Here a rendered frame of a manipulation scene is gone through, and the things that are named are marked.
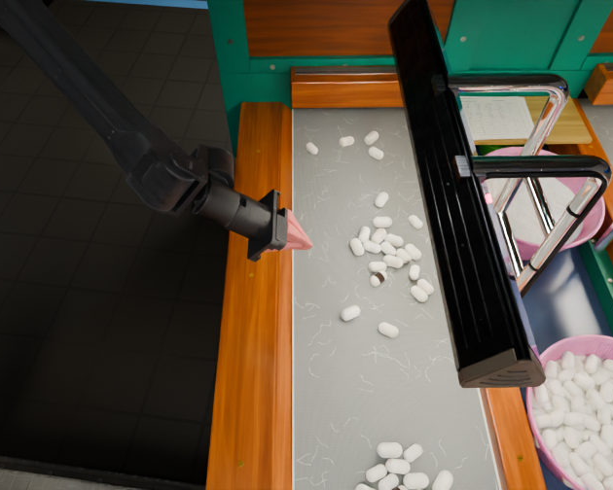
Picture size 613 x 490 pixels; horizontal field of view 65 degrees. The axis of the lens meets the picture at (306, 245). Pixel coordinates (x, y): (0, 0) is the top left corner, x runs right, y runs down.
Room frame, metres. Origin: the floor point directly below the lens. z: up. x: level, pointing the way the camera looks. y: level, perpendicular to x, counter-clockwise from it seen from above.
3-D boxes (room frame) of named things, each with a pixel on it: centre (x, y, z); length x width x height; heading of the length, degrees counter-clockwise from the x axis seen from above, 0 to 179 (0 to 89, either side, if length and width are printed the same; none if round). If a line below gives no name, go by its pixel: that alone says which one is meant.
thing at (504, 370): (0.46, -0.18, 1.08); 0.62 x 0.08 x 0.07; 1
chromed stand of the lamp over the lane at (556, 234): (0.46, -0.26, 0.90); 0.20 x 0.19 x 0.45; 1
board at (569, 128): (0.86, -0.46, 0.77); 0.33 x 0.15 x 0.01; 91
